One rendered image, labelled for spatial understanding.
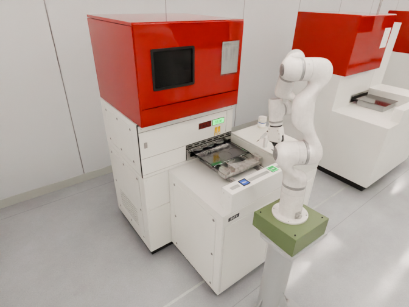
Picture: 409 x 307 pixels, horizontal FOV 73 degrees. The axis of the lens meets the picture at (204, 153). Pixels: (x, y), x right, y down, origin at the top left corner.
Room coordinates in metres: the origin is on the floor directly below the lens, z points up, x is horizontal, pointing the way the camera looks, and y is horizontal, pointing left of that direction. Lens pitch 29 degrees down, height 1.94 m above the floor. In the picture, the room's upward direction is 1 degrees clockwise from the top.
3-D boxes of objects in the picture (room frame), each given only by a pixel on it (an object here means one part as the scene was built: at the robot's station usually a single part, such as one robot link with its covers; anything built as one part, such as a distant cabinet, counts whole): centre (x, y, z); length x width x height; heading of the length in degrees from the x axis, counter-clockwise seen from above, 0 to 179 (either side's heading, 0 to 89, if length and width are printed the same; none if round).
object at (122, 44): (2.09, 0.30, 1.52); 0.81 x 0.75 x 0.59; 128
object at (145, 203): (2.12, 0.32, 0.41); 0.82 x 0.71 x 0.82; 128
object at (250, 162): (1.71, -0.27, 0.87); 0.36 x 0.08 x 0.03; 128
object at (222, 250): (1.76, -0.31, 0.41); 0.97 x 0.64 x 0.82; 128
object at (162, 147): (1.85, 0.11, 1.02); 0.82 x 0.03 x 0.40; 128
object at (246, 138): (1.95, -0.55, 0.89); 0.62 x 0.35 x 0.14; 38
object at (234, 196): (1.46, -0.35, 0.89); 0.55 x 0.09 x 0.14; 128
